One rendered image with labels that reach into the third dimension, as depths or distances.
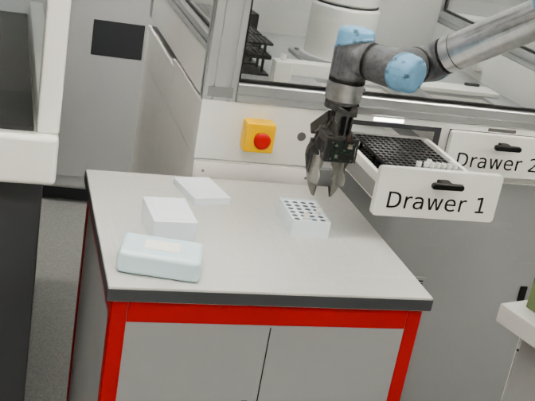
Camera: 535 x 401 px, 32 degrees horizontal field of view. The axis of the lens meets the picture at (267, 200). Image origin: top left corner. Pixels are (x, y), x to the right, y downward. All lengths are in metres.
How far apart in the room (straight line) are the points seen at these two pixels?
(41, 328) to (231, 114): 1.13
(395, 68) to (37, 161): 0.73
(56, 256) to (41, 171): 1.60
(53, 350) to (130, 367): 1.19
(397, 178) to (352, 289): 0.32
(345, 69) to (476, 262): 0.89
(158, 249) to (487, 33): 0.74
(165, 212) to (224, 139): 0.42
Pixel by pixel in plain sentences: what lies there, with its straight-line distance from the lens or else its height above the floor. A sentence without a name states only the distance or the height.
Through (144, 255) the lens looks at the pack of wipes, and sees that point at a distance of 1.67.
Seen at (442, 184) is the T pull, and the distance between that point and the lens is 1.99.
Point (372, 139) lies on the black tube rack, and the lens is 2.26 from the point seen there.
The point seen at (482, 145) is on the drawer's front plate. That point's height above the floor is 0.90.
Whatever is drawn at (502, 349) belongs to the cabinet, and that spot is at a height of 0.30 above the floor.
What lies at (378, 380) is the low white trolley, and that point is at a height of 0.57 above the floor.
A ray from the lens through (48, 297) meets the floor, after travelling 3.21.
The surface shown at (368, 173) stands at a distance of 2.08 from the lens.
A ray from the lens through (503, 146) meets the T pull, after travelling 2.41.
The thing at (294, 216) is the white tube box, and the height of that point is 0.79.
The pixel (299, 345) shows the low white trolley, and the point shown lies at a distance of 1.79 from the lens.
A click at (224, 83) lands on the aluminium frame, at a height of 0.99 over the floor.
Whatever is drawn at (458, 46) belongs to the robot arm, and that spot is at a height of 1.21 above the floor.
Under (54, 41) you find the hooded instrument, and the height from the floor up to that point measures 1.09.
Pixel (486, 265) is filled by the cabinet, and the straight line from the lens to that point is 2.60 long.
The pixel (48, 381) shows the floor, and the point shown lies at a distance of 2.77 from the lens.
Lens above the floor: 1.50
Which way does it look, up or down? 20 degrees down
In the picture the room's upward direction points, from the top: 10 degrees clockwise
